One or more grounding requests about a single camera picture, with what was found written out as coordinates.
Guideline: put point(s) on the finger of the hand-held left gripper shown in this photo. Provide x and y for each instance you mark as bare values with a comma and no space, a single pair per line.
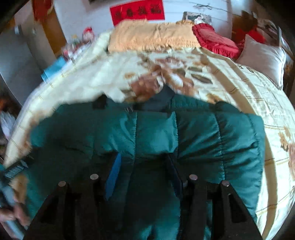
16,169

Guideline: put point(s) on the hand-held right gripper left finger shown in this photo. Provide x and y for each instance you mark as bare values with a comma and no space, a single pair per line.
113,180

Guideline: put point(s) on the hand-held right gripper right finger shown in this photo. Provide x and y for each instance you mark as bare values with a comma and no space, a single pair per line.
177,177

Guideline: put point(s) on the green quilted puffer jacket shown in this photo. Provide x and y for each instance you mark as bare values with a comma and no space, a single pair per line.
196,138

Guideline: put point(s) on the person's left hand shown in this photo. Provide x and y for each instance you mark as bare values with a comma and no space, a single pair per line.
16,213

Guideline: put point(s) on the white plastic bag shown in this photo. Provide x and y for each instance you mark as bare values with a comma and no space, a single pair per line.
5,122

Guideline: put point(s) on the blue box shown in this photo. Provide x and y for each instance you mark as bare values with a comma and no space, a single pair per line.
53,69

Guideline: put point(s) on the floral cream bedspread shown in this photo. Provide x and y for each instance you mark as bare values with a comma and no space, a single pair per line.
242,92

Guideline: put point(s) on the grey refrigerator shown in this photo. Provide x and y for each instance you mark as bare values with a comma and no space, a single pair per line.
16,62

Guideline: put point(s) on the cluster of small bottles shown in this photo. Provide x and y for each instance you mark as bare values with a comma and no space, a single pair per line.
72,48

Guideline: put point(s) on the wooden door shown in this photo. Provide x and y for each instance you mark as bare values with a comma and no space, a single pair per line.
54,34

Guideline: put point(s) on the red ruffled cushion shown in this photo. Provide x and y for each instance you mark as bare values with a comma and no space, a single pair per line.
214,41

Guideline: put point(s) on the yellow fringed pillow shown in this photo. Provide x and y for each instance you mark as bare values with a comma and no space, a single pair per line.
149,37

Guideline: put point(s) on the white pillow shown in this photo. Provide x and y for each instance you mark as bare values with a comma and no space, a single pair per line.
260,60

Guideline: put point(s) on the plush toy with red hat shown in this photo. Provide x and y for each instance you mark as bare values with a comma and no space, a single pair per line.
88,33

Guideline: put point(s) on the framed photo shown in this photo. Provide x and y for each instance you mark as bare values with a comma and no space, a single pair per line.
196,16

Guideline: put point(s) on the red cloth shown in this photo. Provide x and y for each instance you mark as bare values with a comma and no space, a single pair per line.
255,35

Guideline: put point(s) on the red hanging pennant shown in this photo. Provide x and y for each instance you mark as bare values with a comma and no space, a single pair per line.
42,9

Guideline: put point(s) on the wooden rack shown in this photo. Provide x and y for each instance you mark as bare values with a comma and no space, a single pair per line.
239,20

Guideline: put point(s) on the red wall banner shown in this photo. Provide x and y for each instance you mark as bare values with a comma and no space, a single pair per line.
138,11

